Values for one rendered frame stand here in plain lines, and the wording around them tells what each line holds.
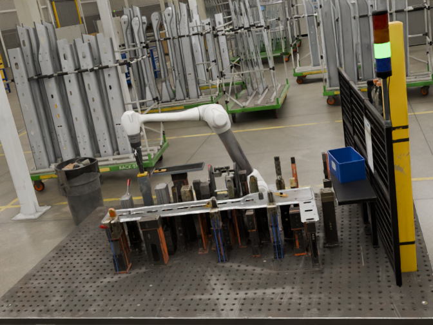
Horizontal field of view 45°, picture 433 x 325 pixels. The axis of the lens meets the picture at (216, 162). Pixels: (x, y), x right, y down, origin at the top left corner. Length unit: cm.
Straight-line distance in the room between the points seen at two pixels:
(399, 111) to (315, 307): 106
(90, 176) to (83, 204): 33
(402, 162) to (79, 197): 414
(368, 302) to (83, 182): 397
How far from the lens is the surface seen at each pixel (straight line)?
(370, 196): 314
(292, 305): 282
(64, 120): 795
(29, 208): 710
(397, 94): 269
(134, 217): 344
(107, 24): 973
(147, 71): 1118
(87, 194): 612
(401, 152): 277
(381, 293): 287
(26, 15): 1076
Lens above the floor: 226
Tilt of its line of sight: 17 degrees down
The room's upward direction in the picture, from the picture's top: 10 degrees counter-clockwise
